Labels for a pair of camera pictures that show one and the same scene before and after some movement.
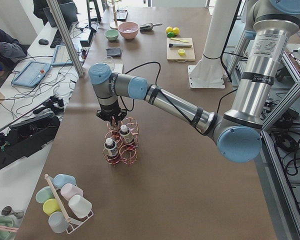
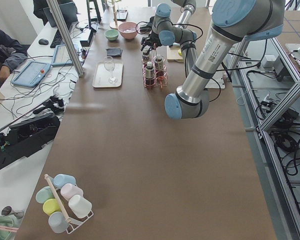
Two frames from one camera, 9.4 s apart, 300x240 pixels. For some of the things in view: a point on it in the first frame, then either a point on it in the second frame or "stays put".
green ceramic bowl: [112, 35] stays put
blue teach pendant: [31, 74] stays put
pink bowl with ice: [128, 30] stays put
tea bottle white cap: [125, 132] -> [159, 66]
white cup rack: [64, 203] stays put
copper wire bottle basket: [120, 143] -> [155, 71]
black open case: [23, 139] stays put
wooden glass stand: [114, 25] stays put
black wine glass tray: [121, 15] stays put
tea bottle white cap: [111, 147] -> [149, 75]
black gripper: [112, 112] -> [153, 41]
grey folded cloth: [114, 52] stays put
